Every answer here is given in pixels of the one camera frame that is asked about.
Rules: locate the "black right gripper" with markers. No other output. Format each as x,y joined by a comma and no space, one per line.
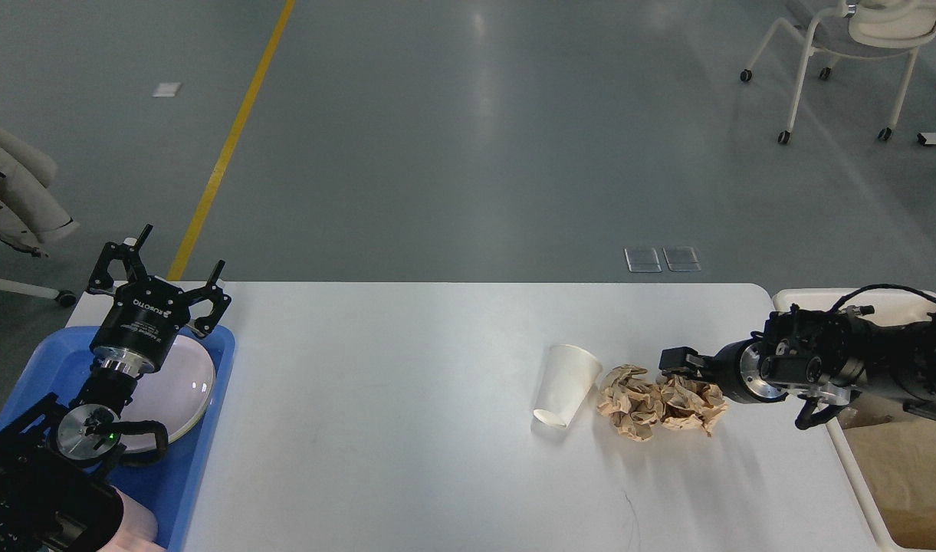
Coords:
735,370

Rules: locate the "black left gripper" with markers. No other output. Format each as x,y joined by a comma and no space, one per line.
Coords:
139,322

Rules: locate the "brown paper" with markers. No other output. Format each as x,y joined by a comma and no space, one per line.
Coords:
690,404
632,405

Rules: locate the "white paper cup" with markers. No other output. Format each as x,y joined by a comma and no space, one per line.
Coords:
569,373

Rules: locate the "pink plate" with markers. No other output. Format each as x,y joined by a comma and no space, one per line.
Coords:
180,391

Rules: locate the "brown paper bag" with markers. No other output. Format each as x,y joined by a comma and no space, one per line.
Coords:
897,461

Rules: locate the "pink mug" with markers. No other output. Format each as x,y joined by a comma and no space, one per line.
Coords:
138,528

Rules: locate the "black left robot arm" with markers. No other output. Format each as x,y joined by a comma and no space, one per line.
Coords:
56,459

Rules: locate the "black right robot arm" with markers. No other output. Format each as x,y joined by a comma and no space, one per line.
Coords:
827,358

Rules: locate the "floor outlet plate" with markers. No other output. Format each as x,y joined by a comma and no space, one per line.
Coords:
681,259
643,260

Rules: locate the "white chair with jacket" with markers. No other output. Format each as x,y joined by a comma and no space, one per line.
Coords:
64,298

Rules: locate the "light green plate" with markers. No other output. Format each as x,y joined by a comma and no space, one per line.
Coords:
179,437

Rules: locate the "blue plastic tray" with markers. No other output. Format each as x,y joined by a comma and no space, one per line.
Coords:
60,365

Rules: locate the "white paper on floor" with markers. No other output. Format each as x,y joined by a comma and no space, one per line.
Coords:
166,90

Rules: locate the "cream plastic bin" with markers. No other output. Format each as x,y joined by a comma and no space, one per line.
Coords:
892,308

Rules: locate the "white rolling chair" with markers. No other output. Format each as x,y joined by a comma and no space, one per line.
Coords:
858,30

